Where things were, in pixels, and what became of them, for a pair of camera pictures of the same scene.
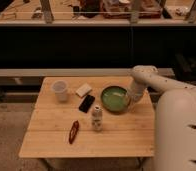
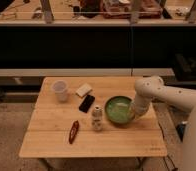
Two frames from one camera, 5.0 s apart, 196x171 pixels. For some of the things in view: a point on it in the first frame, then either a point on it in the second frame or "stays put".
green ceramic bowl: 115,99 → 119,109
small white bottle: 97,118 stays put
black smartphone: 87,103 stays put
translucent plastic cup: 59,87 stays put
